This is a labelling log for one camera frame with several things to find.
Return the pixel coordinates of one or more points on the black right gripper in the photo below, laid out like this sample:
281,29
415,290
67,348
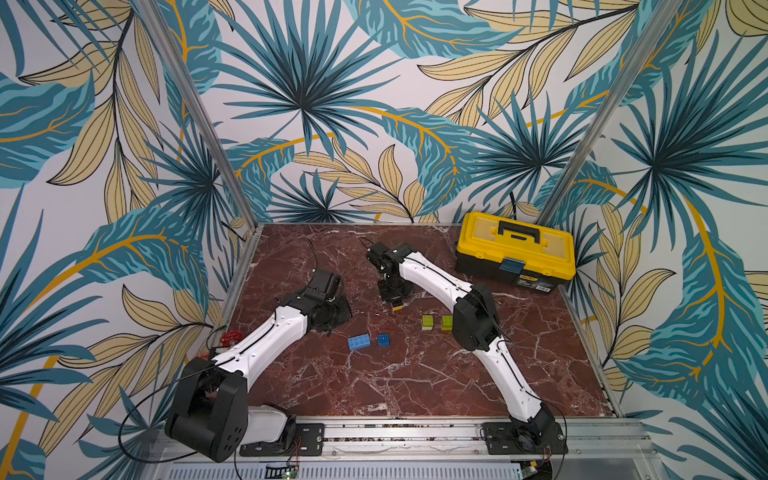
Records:
393,289

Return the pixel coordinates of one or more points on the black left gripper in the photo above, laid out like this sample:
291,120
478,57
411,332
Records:
345,314

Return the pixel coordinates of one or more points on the light blue long lego brick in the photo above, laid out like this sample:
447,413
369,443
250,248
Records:
359,342

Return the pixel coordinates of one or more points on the green yellow lego brick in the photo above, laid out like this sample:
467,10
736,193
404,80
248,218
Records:
447,322
427,322

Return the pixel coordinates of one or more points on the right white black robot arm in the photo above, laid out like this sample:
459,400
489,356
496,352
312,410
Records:
476,328

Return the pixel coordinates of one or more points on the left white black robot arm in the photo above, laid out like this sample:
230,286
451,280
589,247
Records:
210,412

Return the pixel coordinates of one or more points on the yellow black toolbox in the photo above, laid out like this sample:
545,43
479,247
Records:
516,253

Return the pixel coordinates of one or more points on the aluminium left table rail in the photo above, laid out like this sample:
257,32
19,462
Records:
232,270

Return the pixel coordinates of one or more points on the aluminium table rail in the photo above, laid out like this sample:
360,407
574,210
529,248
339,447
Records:
610,398
232,270

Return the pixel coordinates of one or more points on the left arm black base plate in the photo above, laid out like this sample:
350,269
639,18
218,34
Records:
304,439

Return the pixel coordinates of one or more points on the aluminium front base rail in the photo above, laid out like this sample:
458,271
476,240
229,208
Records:
424,448

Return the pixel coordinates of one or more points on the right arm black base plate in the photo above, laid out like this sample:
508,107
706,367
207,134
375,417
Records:
509,438

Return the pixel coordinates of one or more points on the aluminium right table rail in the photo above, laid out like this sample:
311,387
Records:
610,398

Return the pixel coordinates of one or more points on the aluminium left corner post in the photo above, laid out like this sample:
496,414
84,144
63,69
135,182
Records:
163,40

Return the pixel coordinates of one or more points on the aluminium corner post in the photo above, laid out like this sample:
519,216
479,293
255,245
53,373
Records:
163,40
647,40

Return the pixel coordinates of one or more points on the aluminium right corner post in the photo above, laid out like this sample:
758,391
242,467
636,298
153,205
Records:
647,40

